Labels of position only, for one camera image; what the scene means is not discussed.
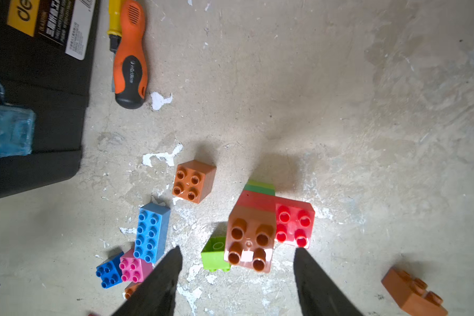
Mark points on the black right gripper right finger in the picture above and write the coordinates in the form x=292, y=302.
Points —
x=318, y=294

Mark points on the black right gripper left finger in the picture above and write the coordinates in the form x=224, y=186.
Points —
x=156, y=295

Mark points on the pink small lego brick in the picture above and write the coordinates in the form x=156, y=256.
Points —
x=133, y=269

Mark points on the lime green lego brick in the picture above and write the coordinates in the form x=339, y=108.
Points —
x=212, y=255

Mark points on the light blue long lego brick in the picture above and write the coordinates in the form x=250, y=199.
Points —
x=153, y=223

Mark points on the red long lego brick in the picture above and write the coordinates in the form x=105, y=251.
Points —
x=295, y=219

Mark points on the orange lego brick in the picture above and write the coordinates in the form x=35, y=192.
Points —
x=250, y=238
x=193, y=181
x=411, y=294
x=130, y=290

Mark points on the dark green lego brick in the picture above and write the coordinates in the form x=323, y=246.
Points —
x=260, y=187

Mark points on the dark blue lego brick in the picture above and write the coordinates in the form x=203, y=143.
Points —
x=109, y=272

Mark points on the black toolbox with yellow label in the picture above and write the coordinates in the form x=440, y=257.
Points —
x=46, y=57

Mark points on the orange handled screwdriver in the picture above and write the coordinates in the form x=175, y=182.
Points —
x=130, y=73

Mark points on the yellow handled screwdriver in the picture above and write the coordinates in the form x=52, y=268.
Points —
x=115, y=30

